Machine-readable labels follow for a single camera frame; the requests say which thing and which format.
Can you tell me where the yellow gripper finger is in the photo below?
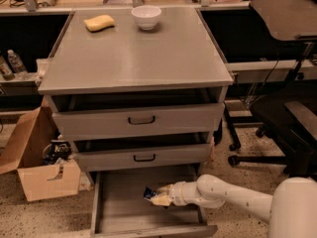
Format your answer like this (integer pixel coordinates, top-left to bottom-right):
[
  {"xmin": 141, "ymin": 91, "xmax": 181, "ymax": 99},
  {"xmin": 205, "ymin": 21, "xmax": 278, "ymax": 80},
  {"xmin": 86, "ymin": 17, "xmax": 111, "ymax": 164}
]
[
  {"xmin": 157, "ymin": 183, "xmax": 174, "ymax": 193},
  {"xmin": 151, "ymin": 194, "xmax": 172, "ymax": 206}
]

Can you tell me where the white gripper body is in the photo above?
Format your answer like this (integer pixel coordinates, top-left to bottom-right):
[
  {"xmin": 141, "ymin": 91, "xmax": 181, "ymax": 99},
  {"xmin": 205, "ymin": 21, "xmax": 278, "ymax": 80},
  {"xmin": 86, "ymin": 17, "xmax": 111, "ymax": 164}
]
[{"xmin": 168, "ymin": 181, "xmax": 198, "ymax": 206}]

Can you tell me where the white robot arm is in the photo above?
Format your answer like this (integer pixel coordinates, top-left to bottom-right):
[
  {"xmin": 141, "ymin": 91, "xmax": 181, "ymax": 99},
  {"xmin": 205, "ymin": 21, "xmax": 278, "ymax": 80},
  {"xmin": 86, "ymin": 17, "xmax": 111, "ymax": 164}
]
[{"xmin": 151, "ymin": 175, "xmax": 317, "ymax": 238}]

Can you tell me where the grey middle drawer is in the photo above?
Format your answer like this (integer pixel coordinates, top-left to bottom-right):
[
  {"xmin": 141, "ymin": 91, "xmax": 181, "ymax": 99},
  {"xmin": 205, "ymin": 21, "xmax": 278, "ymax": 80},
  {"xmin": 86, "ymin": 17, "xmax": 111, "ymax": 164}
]
[{"xmin": 75, "ymin": 133, "xmax": 211, "ymax": 172}]

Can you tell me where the grey drawer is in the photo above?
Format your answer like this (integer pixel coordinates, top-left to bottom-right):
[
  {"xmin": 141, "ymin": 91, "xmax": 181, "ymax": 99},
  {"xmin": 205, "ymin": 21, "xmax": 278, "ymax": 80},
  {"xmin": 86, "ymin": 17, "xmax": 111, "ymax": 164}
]
[
  {"xmin": 90, "ymin": 165, "xmax": 217, "ymax": 238},
  {"xmin": 75, "ymin": 133, "xmax": 211, "ymax": 172},
  {"xmin": 53, "ymin": 89, "xmax": 224, "ymax": 141}
]

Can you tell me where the grey bottom drawer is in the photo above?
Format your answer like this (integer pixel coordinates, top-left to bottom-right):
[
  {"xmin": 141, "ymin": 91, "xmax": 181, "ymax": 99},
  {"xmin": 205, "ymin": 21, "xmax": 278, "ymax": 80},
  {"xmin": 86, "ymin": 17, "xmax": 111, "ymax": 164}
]
[{"xmin": 90, "ymin": 165, "xmax": 217, "ymax": 238}]

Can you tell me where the grey top drawer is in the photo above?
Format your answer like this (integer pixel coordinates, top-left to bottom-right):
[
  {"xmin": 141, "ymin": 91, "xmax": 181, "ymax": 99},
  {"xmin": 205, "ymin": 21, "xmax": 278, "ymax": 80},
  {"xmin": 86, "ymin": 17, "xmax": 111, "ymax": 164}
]
[{"xmin": 53, "ymin": 89, "xmax": 224, "ymax": 141}]

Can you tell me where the grey drawer cabinet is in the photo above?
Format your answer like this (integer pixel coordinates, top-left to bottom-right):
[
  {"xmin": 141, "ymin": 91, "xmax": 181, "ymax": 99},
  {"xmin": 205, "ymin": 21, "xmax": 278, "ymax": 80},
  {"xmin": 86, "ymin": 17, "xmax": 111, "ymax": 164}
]
[{"xmin": 38, "ymin": 6, "xmax": 234, "ymax": 183}]

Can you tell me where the dark bag in box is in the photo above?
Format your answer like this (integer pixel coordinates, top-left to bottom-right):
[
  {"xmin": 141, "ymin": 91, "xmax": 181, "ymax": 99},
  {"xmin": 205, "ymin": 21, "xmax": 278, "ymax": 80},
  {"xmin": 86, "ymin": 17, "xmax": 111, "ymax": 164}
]
[{"xmin": 43, "ymin": 140, "xmax": 71, "ymax": 165}]

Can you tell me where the black office chair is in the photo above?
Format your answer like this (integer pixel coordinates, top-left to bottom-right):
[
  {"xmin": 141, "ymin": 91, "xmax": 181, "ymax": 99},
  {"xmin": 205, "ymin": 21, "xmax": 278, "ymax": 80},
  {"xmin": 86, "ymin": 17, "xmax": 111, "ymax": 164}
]
[{"xmin": 228, "ymin": 80, "xmax": 317, "ymax": 179}]

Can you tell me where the open cardboard box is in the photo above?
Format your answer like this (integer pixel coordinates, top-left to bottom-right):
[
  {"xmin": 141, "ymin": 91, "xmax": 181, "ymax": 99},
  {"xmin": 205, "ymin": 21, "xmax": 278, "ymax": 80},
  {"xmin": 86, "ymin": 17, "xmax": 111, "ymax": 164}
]
[{"xmin": 0, "ymin": 104, "xmax": 80, "ymax": 201}]

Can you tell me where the white ceramic bowl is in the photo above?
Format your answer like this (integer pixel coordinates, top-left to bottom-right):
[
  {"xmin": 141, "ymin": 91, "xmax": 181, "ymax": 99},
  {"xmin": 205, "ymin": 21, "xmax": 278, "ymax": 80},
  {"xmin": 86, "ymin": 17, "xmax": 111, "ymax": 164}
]
[{"xmin": 131, "ymin": 5, "xmax": 161, "ymax": 30}]

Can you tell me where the yellow sponge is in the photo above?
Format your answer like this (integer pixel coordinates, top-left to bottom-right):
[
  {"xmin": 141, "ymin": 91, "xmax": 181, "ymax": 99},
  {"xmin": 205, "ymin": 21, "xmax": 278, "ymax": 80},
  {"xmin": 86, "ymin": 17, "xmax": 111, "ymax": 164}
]
[{"xmin": 84, "ymin": 15, "xmax": 115, "ymax": 32}]

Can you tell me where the clear plastic water bottle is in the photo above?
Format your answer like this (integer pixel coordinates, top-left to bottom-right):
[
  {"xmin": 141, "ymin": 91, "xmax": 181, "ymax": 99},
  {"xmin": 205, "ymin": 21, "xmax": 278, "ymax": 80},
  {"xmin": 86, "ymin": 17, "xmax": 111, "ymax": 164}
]
[{"xmin": 7, "ymin": 50, "xmax": 29, "ymax": 80}]

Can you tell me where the brown glass bottle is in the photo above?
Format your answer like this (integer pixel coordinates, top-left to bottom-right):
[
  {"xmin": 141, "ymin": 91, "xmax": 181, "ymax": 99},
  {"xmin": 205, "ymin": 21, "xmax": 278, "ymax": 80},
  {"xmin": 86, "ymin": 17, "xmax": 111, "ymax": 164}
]
[{"xmin": 0, "ymin": 54, "xmax": 15, "ymax": 80}]

